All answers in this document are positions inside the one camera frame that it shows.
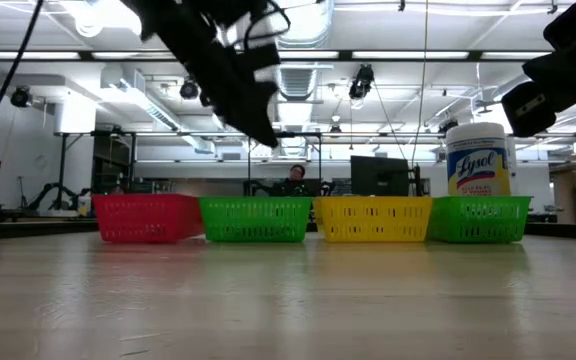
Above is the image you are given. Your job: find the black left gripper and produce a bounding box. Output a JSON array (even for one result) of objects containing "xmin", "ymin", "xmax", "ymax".
[{"xmin": 120, "ymin": 0, "xmax": 292, "ymax": 148}]

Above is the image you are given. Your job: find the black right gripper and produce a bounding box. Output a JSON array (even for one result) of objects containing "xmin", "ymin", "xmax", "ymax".
[{"xmin": 500, "ymin": 47, "xmax": 576, "ymax": 139}]

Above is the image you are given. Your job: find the black computer monitor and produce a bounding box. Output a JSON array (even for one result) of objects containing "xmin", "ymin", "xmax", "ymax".
[{"xmin": 349, "ymin": 154, "xmax": 412, "ymax": 198}]

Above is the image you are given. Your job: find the silver ceiling air duct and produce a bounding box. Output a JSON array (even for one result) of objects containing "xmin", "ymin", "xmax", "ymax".
[{"xmin": 265, "ymin": 0, "xmax": 336, "ymax": 157}]

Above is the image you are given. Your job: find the person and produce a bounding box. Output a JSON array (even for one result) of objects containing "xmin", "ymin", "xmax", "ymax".
[{"xmin": 272, "ymin": 163, "xmax": 319, "ymax": 198}]

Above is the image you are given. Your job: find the Lysol wipes canister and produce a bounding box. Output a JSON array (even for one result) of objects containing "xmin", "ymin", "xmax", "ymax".
[{"xmin": 445, "ymin": 121, "xmax": 513, "ymax": 198}]

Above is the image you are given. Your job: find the green plastic basket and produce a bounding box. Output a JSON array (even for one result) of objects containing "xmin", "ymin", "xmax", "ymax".
[
  {"xmin": 196, "ymin": 195, "xmax": 315, "ymax": 244},
  {"xmin": 425, "ymin": 194, "xmax": 534, "ymax": 245}
]

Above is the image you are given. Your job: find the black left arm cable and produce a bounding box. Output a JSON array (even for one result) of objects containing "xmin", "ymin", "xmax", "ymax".
[{"xmin": 0, "ymin": 0, "xmax": 45, "ymax": 169}]

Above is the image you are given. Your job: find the black background workstation frame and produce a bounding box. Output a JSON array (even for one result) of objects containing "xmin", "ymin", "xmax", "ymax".
[{"xmin": 53, "ymin": 128, "xmax": 576, "ymax": 199}]

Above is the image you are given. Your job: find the dark background cabinet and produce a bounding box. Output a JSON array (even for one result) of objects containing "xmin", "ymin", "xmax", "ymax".
[{"xmin": 89, "ymin": 133, "xmax": 137, "ymax": 196}]

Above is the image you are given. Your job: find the yellow plastic basket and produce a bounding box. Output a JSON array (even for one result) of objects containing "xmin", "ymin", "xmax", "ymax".
[{"xmin": 311, "ymin": 195, "xmax": 435, "ymax": 244}]

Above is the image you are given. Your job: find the red plastic basket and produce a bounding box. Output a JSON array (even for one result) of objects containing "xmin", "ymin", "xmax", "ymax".
[{"xmin": 91, "ymin": 193, "xmax": 204, "ymax": 245}]

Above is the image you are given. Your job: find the black overhead light bar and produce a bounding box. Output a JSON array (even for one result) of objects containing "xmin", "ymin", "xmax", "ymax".
[{"xmin": 0, "ymin": 48, "xmax": 554, "ymax": 64}]

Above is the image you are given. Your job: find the black ceiling spotlight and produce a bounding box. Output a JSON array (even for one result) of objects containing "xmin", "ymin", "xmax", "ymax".
[
  {"xmin": 347, "ymin": 64, "xmax": 376, "ymax": 101},
  {"xmin": 9, "ymin": 85, "xmax": 33, "ymax": 109},
  {"xmin": 178, "ymin": 78, "xmax": 200, "ymax": 101}
]

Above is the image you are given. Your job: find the thin hanging cable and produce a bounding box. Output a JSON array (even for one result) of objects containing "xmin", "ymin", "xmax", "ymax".
[{"xmin": 409, "ymin": 0, "xmax": 430, "ymax": 169}]

